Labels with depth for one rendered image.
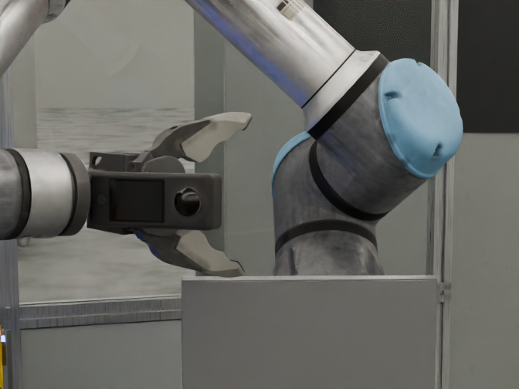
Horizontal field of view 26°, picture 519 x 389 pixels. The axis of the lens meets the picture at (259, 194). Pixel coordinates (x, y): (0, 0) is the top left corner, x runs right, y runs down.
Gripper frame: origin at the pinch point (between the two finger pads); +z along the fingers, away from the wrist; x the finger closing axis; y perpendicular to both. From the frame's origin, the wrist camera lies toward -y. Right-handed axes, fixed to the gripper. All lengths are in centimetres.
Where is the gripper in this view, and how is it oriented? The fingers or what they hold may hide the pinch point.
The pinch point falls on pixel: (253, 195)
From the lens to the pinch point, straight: 106.3
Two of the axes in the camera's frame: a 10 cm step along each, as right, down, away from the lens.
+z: 7.7, 0.0, 6.4
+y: -6.4, -0.8, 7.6
